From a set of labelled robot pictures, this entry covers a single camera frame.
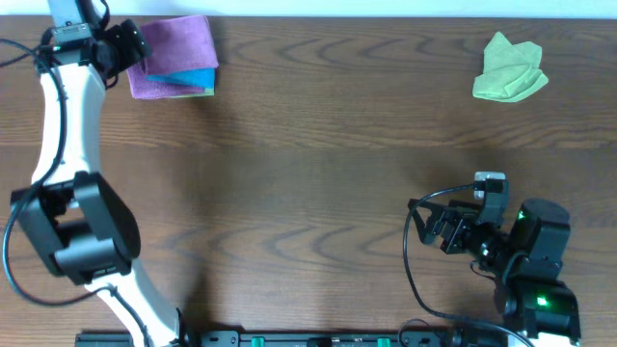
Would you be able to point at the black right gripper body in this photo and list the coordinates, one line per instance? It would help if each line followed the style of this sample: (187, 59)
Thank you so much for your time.
(473, 239)

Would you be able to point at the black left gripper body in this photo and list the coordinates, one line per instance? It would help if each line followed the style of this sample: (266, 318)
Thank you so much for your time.
(122, 51)

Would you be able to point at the purple microfiber cloth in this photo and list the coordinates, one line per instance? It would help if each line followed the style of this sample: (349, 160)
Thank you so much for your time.
(179, 44)

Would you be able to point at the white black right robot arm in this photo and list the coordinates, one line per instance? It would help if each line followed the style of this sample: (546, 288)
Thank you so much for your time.
(537, 308)

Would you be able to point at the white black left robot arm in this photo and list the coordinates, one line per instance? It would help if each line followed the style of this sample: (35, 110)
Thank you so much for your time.
(75, 221)

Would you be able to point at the purple folded cloth under blue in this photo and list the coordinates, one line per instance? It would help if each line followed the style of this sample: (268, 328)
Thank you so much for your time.
(141, 88)

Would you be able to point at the green microfiber cloth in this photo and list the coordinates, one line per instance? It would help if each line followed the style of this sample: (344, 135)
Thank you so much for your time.
(511, 72)

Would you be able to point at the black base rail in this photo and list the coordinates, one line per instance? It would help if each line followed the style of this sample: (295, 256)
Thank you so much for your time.
(457, 337)

